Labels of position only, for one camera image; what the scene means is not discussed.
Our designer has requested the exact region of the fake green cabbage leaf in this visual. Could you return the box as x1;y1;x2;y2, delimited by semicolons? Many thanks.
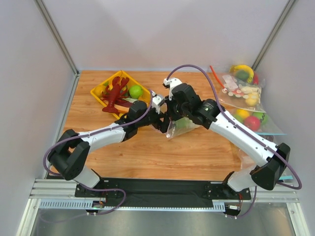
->
175;118;199;129

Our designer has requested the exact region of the clear zip top bag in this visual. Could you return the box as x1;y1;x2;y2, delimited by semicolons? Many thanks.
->
166;118;199;138

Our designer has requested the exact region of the green fake apple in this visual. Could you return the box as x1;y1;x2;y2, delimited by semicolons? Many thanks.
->
128;85;143;99

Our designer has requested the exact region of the red fake lobster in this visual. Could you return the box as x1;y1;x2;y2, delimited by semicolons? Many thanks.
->
102;76;129;113

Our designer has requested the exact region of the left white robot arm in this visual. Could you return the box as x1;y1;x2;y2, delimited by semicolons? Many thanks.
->
47;97;168;190

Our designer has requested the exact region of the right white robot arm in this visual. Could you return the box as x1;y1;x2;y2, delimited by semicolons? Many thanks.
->
163;79;290;192

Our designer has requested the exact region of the bag with mixed food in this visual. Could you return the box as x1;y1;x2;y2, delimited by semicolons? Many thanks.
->
218;73;265;113

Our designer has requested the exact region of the fake yellow banana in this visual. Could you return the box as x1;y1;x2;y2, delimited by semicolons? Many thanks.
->
230;64;254;84

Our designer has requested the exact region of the bag with yellow-green fruit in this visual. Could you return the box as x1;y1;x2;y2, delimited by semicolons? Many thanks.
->
230;108;286;136

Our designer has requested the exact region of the blue-zip clear bag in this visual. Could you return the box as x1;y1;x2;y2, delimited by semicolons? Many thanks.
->
233;146;293;182

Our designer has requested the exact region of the yellow plastic tray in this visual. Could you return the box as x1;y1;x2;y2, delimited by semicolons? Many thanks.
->
90;70;154;119

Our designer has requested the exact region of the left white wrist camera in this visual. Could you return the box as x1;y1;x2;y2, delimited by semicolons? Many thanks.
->
151;91;164;114

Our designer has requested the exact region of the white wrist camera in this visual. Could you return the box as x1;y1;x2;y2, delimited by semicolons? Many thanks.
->
163;78;182;92
151;91;164;114

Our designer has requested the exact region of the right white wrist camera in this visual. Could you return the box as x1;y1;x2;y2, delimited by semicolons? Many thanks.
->
163;78;182;92

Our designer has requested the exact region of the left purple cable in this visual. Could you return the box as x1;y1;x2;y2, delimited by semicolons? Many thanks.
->
43;88;154;216

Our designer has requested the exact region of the purple cable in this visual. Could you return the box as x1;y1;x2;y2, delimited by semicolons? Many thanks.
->
167;64;303;219
43;88;154;216

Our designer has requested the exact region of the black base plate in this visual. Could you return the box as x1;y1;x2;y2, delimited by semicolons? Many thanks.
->
73;176;252;209

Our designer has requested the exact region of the aluminium frame rail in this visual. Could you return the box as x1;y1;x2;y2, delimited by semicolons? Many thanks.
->
17;177;310;236

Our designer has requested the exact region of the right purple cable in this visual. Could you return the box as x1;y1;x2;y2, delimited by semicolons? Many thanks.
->
167;64;303;219

